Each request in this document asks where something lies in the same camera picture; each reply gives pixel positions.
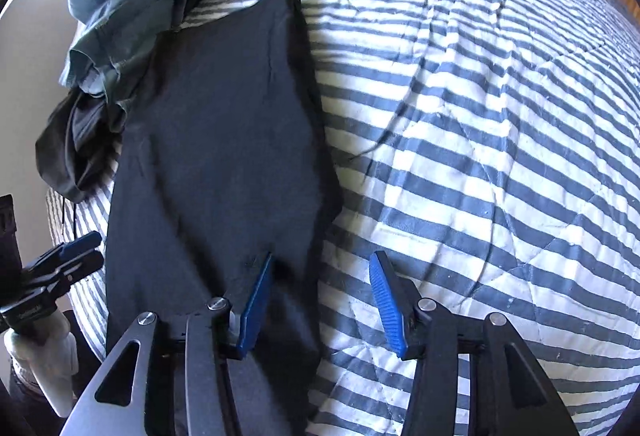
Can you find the black garment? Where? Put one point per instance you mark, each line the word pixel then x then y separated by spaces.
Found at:
pixel 215 140

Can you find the dark grey crumpled garment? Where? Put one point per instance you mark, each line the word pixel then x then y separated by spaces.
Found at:
pixel 60 150

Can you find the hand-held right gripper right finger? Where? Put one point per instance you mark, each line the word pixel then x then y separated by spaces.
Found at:
pixel 387 306

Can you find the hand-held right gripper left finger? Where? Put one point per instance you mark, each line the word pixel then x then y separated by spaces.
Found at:
pixel 255 311

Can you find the person's left forearm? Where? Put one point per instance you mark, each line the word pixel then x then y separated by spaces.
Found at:
pixel 45 366

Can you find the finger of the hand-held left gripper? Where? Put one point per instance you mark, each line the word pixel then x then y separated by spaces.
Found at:
pixel 75 263
pixel 75 243

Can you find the blue white striped quilt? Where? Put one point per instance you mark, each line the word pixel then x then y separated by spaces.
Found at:
pixel 475 140

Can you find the blue-grey crumpled garment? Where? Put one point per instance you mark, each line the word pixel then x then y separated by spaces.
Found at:
pixel 130 15

